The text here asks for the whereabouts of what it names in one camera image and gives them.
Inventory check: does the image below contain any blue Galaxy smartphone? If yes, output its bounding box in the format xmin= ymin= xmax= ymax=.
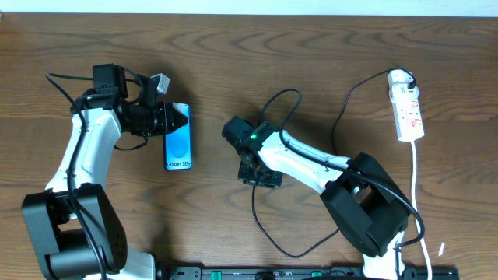
xmin=163 ymin=102 xmax=191 ymax=170

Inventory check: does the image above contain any black USB charging cable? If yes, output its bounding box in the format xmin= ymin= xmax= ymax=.
xmin=251 ymin=66 xmax=418 ymax=259

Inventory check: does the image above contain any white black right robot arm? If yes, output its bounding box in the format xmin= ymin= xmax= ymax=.
xmin=222 ymin=116 xmax=410 ymax=279

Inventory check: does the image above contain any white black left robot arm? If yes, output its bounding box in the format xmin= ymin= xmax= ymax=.
xmin=22 ymin=64 xmax=191 ymax=279

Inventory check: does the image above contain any white power strip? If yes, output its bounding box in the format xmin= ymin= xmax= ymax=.
xmin=388 ymin=69 xmax=424 ymax=142

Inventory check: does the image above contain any small white paper scrap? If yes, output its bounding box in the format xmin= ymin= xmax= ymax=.
xmin=438 ymin=242 xmax=445 ymax=256

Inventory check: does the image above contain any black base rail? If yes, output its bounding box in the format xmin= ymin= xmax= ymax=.
xmin=162 ymin=267 xmax=460 ymax=280

